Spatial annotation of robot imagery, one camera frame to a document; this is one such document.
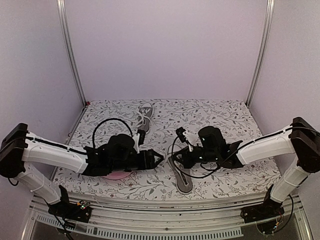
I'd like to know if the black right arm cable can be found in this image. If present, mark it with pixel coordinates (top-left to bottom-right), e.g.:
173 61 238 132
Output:
170 135 221 180

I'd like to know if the right aluminium frame post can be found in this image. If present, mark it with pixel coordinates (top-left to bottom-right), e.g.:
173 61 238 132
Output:
245 0 275 108

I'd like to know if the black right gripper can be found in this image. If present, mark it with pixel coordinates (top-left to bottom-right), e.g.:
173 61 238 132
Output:
171 145 219 169

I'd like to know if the left aluminium frame post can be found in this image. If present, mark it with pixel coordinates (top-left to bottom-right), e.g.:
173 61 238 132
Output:
56 0 88 107

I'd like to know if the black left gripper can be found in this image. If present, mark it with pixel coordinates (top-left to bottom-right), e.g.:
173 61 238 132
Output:
109 149 165 173

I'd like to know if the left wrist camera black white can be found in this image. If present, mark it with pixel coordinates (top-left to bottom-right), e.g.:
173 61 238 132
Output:
132 129 146 154

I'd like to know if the aluminium frame post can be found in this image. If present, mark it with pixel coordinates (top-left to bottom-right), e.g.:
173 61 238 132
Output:
56 0 88 107
245 0 275 108

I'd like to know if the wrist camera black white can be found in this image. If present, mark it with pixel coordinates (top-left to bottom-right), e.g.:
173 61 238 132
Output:
175 127 193 152
132 129 146 154

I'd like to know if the aluminium front rail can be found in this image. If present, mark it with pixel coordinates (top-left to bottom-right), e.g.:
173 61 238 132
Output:
20 194 315 240

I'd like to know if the floral patterned table mat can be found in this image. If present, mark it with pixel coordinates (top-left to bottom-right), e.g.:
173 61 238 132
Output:
53 99 281 201

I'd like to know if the grey sneaker with red sole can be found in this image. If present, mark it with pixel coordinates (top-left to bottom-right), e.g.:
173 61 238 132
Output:
136 102 154 133

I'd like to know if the pink plastic plate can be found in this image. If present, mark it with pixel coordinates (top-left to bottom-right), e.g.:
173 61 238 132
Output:
103 171 131 181

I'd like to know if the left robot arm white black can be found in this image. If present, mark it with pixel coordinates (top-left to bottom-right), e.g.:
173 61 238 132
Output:
0 123 164 223

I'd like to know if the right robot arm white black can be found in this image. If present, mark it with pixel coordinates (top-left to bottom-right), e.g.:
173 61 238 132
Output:
169 117 320 223

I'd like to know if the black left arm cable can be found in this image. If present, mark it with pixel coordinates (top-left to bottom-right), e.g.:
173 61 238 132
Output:
92 118 134 149

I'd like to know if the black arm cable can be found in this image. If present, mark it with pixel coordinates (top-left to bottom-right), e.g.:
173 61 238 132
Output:
170 135 221 180
92 118 134 149

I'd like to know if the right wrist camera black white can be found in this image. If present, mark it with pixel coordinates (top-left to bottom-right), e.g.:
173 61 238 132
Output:
175 127 193 152

